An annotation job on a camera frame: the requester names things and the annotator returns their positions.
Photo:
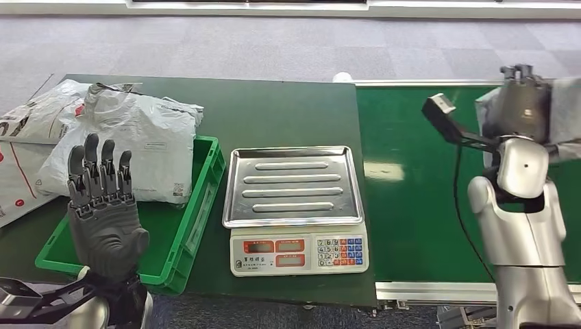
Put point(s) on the green conveyor belt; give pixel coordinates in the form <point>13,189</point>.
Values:
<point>408,204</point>

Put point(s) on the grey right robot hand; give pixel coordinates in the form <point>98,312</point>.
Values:
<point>524,109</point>

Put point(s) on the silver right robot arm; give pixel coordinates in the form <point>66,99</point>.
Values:
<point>522,236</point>

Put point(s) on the stainless steel scale tray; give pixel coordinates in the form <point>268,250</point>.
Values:
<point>292,186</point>

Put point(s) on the aluminium conveyor frame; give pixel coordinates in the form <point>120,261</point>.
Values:
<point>431,290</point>

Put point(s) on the large grey plastic mailer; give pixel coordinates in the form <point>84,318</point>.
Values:
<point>150,131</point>

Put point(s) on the green plastic crate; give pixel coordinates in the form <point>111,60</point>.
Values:
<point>168,245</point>

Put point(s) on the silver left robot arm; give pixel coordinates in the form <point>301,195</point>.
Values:
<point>97,313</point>

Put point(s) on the white wall ledge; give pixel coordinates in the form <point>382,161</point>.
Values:
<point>454,9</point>

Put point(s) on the dark green table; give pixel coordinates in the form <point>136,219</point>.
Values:
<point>281,113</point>

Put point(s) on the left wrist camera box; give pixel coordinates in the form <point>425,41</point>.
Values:
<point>18,297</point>

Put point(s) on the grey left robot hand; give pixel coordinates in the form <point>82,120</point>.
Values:
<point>106,236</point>

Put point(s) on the white electronic scale body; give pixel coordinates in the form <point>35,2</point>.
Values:
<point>272,254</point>

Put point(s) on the black left camera bracket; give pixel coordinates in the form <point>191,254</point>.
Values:
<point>63,302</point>

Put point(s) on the black right camera bracket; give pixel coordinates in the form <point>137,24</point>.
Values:
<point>476,140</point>

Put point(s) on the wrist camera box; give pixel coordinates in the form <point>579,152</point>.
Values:
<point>18,297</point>
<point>438,113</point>

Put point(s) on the black camera bracket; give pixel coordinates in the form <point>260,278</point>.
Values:
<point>476,140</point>
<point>63,302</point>

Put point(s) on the white mailer with black print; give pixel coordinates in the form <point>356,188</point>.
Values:
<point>45,113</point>

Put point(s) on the grey mailer with red line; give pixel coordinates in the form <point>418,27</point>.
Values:
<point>565,113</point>

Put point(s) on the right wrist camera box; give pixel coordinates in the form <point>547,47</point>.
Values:
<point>438,113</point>

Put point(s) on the white mailer with red print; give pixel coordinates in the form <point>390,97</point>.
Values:
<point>18,177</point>

